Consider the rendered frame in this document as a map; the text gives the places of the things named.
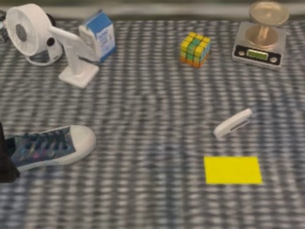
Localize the white desk fan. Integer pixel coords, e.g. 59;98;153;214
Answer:
5;5;63;66

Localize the silver kitchen scale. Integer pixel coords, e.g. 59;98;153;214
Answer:
231;21;287;68

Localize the blue canvas sneaker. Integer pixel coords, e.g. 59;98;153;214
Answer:
4;125;97;173

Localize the white stapler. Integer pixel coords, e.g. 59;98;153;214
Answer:
213;108;253;139

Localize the multicoloured puzzle cube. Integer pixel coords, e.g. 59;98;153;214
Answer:
179;31;212;69

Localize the checkered blue tablecloth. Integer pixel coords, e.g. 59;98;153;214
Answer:
0;19;305;229

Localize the brass spool weight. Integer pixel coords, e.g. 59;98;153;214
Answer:
245;0;290;50

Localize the yellow paper square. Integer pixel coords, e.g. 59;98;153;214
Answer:
203;156;264;185

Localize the blue and white milk carton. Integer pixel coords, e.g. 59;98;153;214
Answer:
78;10;117;63

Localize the white plastic stand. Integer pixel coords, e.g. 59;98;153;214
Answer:
48;25;100;90

